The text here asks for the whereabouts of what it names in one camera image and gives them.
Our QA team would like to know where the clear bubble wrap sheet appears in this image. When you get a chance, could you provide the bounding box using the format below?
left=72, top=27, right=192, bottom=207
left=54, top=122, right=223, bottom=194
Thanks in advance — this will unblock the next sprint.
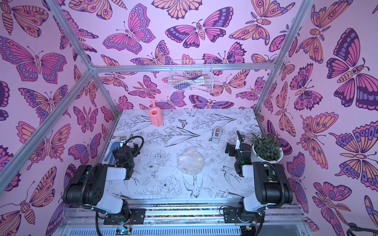
left=177, top=147, right=204, bottom=176

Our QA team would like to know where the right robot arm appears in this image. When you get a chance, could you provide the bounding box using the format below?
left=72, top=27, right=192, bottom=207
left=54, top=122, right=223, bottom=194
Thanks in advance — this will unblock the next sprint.
left=220, top=141, right=293, bottom=223

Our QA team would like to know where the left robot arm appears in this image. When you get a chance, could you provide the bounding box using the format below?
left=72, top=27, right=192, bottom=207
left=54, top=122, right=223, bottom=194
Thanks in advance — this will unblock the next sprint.
left=62, top=144, right=142, bottom=224

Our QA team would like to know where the blue work glove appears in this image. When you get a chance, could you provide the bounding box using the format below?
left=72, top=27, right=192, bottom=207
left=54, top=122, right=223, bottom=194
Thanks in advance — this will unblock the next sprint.
left=102, top=136, right=121, bottom=165

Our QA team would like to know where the potted green plant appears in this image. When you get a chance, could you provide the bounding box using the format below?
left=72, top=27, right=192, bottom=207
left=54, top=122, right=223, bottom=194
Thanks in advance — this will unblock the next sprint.
left=251, top=134, right=284, bottom=163

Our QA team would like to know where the pink watering can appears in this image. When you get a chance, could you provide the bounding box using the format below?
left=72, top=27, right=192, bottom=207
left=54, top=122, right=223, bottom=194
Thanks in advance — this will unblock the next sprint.
left=148, top=100, right=163, bottom=127

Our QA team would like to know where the green circuit board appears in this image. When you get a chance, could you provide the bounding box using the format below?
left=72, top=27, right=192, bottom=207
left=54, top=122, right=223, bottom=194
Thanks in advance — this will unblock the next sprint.
left=116, top=227, right=132, bottom=236

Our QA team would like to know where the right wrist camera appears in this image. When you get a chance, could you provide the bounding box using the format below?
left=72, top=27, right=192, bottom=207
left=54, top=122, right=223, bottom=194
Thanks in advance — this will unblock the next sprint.
left=235, top=134, right=245, bottom=149

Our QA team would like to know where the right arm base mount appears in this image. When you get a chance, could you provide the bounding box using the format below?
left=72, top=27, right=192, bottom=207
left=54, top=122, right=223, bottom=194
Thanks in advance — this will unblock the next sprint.
left=219, top=206, right=263, bottom=225

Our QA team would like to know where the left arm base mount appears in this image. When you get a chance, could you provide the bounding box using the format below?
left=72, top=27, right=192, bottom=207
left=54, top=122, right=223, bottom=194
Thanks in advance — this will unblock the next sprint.
left=103, top=208, right=146, bottom=225

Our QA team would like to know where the white wire basket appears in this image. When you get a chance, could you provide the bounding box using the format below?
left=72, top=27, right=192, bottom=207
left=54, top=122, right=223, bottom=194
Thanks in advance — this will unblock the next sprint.
left=167, top=59, right=214, bottom=92

